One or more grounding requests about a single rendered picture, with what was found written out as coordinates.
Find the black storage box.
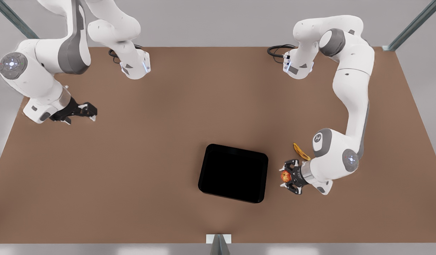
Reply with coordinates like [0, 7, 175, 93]
[198, 143, 269, 204]

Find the black cable loop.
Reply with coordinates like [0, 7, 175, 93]
[267, 44, 297, 64]
[108, 45, 143, 64]

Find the yellow banana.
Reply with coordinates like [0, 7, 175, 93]
[293, 143, 311, 162]

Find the silver frame post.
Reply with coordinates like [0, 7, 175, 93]
[0, 0, 40, 39]
[206, 234, 232, 255]
[382, 0, 436, 51]

